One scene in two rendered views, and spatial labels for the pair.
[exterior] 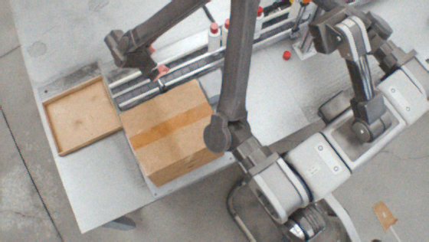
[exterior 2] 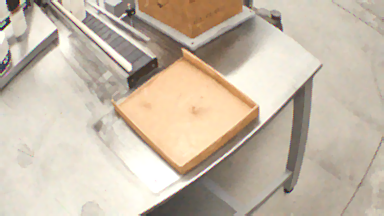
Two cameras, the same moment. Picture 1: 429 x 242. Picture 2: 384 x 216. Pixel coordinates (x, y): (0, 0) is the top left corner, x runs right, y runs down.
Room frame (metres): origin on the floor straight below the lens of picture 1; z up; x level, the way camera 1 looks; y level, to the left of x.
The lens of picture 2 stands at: (0.52, 1.47, 1.85)
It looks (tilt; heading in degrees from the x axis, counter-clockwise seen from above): 49 degrees down; 266
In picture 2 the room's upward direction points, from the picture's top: 10 degrees counter-clockwise
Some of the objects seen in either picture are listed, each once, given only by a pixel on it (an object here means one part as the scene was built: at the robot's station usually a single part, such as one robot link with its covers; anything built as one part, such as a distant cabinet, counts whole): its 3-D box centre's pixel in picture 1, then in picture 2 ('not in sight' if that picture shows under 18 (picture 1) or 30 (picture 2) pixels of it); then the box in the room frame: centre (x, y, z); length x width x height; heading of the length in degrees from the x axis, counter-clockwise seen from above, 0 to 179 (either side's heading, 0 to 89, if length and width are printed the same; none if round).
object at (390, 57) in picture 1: (391, 57); not in sight; (0.51, -0.49, 1.45); 0.09 x 0.08 x 0.12; 127
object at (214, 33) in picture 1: (214, 38); (78, 2); (0.81, 0.03, 0.98); 0.05 x 0.05 x 0.20
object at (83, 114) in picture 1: (80, 115); (182, 106); (0.49, 0.59, 0.85); 0.30 x 0.26 x 0.04; 119
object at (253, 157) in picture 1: (253, 158); not in sight; (0.21, -0.09, 1.45); 0.09 x 0.08 x 0.12; 127
